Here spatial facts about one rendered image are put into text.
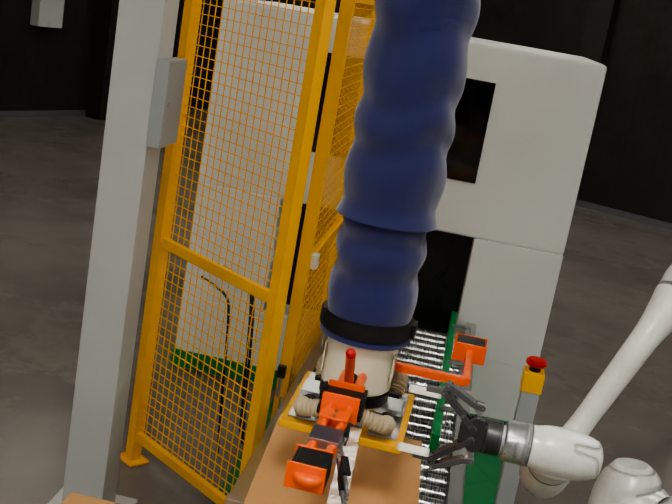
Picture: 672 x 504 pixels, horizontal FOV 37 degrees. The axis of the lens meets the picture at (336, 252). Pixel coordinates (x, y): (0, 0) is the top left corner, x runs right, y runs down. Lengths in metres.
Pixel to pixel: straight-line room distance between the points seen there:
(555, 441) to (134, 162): 1.95
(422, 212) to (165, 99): 1.44
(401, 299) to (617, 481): 0.69
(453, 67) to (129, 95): 1.60
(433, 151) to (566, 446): 0.69
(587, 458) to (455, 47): 0.91
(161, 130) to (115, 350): 0.83
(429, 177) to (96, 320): 1.82
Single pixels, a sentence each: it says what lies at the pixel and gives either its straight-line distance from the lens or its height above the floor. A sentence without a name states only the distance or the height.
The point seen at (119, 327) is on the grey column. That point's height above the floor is 0.80.
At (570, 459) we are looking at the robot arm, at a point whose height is 1.24.
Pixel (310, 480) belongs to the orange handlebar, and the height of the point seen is 1.24.
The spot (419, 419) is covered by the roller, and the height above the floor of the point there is 0.53.
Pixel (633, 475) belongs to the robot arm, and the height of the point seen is 1.10.
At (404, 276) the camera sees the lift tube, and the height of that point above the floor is 1.49.
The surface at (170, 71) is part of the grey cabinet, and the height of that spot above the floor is 1.74.
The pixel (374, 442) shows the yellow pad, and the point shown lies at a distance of 2.35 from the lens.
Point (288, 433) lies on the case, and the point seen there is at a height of 0.94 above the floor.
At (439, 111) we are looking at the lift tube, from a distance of 2.24.
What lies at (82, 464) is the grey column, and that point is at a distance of 3.99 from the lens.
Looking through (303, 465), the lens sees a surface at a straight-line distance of 1.87.
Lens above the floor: 2.08
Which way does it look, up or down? 14 degrees down
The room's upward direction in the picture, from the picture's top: 10 degrees clockwise
